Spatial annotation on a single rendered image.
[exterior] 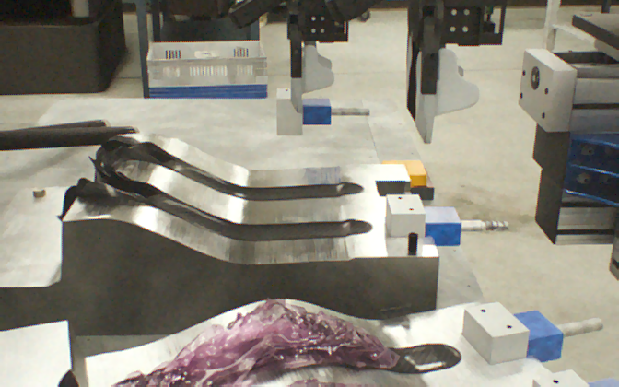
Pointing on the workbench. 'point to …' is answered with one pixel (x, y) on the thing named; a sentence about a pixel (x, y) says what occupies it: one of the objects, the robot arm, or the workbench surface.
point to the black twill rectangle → (394, 311)
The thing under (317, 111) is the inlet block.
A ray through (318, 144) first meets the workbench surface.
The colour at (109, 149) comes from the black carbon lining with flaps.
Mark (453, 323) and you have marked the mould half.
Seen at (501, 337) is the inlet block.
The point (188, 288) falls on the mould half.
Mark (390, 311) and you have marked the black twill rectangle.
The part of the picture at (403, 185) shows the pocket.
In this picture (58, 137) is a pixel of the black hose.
